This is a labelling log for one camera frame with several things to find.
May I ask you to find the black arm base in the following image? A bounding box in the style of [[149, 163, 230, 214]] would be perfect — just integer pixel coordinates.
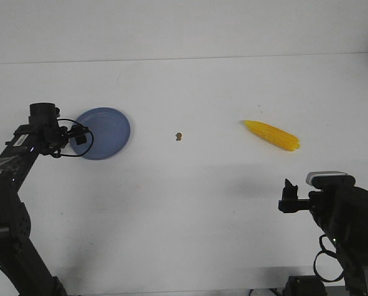
[[282, 276, 327, 296]]

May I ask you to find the small brown scrap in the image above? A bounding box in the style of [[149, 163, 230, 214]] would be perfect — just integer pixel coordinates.
[[175, 133, 182, 141]]

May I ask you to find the blue round plate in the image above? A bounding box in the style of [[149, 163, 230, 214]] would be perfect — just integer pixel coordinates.
[[69, 107, 131, 160]]

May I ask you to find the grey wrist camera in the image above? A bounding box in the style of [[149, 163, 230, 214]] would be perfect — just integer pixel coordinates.
[[306, 171, 348, 186]]

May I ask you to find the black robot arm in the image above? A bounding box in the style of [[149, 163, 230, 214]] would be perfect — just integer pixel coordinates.
[[278, 171, 368, 295], [0, 103, 90, 295]]

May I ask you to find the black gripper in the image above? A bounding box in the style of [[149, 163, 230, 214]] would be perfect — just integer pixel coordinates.
[[29, 102, 88, 151], [278, 176, 368, 241]]

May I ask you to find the yellow corn cob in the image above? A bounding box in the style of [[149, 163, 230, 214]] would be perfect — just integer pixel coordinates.
[[243, 120, 300, 152]]

